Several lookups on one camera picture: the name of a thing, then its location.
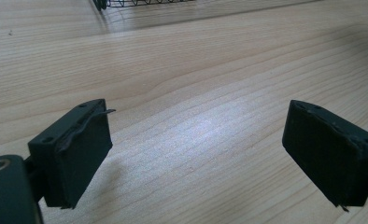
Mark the black wire mesh basket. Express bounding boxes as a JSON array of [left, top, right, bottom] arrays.
[[92, 0, 202, 12]]

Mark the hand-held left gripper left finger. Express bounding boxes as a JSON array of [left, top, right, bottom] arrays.
[[27, 98, 117, 210]]

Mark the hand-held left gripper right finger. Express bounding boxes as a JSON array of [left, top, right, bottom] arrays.
[[281, 99, 368, 213]]

